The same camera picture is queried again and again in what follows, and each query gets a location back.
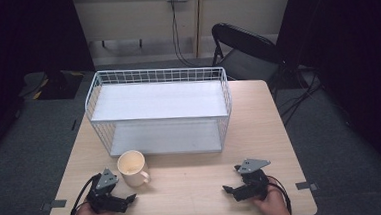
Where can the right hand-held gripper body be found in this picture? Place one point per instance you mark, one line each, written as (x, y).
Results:
(254, 183)

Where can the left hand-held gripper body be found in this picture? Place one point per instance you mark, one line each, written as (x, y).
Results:
(101, 196)

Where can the cream ceramic cup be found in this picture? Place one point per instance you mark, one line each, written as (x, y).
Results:
(132, 169)

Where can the person's right hand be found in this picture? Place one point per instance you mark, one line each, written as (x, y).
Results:
(271, 202)

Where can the grey tape marker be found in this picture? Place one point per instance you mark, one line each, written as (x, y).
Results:
(54, 204)
(306, 185)

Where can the black stand base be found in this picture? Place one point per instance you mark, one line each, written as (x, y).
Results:
(55, 84)

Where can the black folding chair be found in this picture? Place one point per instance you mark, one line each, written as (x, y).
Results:
(247, 55)

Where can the black curtain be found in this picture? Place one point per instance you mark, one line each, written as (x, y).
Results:
(24, 41)
(348, 44)

